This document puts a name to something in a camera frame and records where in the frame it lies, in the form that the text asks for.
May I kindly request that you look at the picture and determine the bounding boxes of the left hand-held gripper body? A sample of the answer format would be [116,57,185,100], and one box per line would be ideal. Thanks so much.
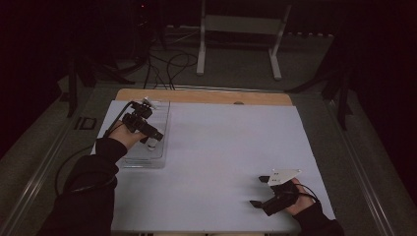
[122,96,164,143]

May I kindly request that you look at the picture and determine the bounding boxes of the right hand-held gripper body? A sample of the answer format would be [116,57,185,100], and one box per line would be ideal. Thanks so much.
[261,168,303,217]

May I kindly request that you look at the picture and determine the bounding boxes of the clear plastic container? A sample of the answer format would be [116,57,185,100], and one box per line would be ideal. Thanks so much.
[112,98,172,170]

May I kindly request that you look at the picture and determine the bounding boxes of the person's left hand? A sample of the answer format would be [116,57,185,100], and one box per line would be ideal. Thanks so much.
[108,120,148,150]

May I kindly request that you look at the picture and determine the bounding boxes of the person's right hand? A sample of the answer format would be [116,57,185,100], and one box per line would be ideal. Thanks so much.
[284,177,317,217]

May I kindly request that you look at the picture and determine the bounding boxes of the black floor socket box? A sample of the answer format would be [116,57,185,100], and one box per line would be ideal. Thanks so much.
[74,116,98,132]

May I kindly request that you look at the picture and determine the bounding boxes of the white table board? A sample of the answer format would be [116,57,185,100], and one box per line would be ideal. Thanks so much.
[89,99,337,234]

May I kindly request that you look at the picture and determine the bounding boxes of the wooden table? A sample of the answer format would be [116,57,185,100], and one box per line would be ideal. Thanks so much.
[115,88,294,107]

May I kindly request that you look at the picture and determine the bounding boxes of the black stand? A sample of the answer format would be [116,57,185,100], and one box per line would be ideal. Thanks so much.
[66,48,136,119]
[284,30,354,131]

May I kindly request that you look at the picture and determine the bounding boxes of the white metal stand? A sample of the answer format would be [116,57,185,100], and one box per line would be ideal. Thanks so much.
[195,0,293,82]

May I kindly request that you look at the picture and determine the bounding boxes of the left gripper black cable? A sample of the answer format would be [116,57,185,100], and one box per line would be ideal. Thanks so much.
[102,100,136,139]

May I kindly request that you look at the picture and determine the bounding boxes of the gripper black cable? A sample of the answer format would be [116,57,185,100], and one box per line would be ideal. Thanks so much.
[102,100,136,139]
[295,182,322,205]

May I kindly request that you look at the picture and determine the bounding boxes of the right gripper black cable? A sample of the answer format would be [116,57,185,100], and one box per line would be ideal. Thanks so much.
[295,182,322,205]

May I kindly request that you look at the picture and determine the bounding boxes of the black floor cables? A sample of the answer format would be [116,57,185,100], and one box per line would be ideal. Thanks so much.
[143,51,200,91]

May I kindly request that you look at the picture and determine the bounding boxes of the long black floor cable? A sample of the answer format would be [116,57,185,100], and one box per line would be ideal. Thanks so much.
[53,145,96,199]

